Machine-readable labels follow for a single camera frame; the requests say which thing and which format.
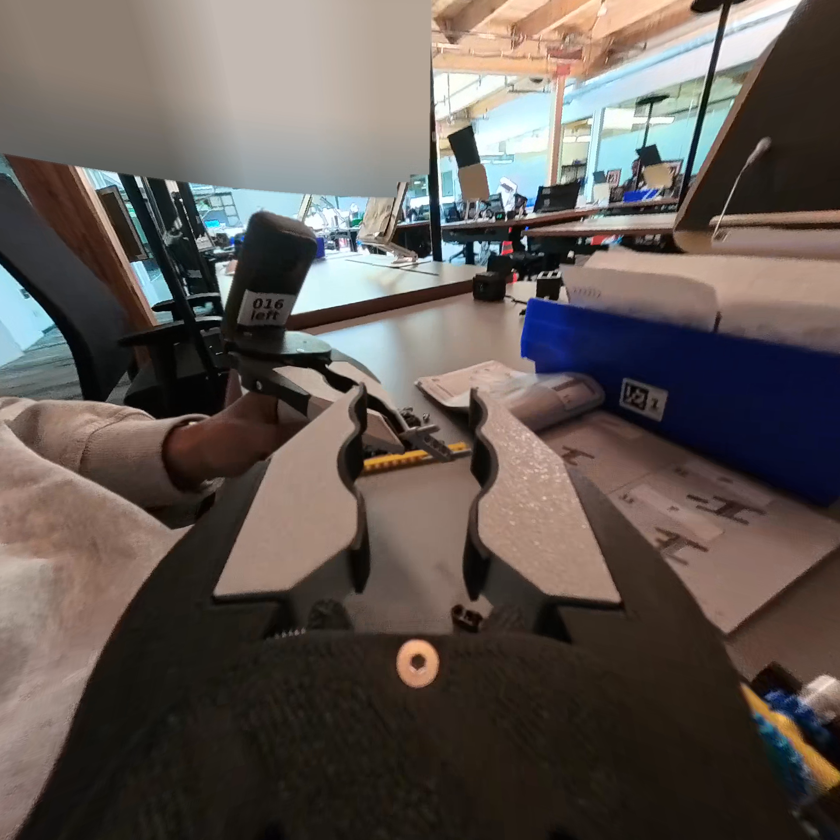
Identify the grey lego piece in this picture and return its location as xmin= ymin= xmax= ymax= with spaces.
xmin=394 ymin=420 xmax=445 ymax=460

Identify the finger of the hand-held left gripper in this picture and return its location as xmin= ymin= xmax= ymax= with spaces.
xmin=308 ymin=392 xmax=414 ymax=454

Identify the clear plastic parts bag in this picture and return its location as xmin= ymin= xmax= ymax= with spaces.
xmin=489 ymin=371 xmax=606 ymax=434

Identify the lego instruction booklet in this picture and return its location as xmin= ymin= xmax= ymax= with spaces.
xmin=415 ymin=360 xmax=546 ymax=414

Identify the black vertical pole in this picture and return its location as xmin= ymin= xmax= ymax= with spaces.
xmin=430 ymin=85 xmax=445 ymax=263

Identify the black office chair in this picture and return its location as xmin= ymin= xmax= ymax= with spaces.
xmin=0 ymin=174 xmax=227 ymax=421

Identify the person's left forearm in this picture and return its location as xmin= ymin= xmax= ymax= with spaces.
xmin=0 ymin=395 xmax=221 ymax=532

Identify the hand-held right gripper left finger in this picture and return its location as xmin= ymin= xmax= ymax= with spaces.
xmin=213 ymin=384 xmax=371 ymax=605

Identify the person's left hand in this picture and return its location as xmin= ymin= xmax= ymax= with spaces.
xmin=163 ymin=392 xmax=290 ymax=490

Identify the grey gooseneck microphone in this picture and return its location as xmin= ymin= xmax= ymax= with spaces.
xmin=712 ymin=136 xmax=774 ymax=240

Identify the yellow lego beam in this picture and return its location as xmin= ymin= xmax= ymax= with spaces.
xmin=362 ymin=441 xmax=472 ymax=475

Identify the background office desk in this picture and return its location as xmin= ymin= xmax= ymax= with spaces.
xmin=217 ymin=252 xmax=500 ymax=332

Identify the black lamp pole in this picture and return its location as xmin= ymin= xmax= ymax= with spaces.
xmin=692 ymin=0 xmax=746 ymax=198

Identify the white paper bag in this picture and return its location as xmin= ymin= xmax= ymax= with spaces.
xmin=584 ymin=246 xmax=840 ymax=355
xmin=561 ymin=262 xmax=720 ymax=332

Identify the cardboard stand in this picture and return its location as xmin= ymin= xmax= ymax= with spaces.
xmin=357 ymin=184 xmax=418 ymax=263

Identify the pile of loose lego pieces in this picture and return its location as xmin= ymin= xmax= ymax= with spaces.
xmin=738 ymin=663 xmax=840 ymax=815

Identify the blue plastic bin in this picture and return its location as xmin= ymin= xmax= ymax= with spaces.
xmin=520 ymin=297 xmax=840 ymax=506

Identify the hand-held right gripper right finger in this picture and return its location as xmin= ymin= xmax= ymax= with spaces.
xmin=462 ymin=388 xmax=623 ymax=610

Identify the dark leaning board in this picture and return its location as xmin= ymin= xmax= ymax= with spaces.
xmin=672 ymin=0 xmax=840 ymax=257

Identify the printed instruction sheet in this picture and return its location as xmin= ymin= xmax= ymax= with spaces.
xmin=538 ymin=413 xmax=840 ymax=635

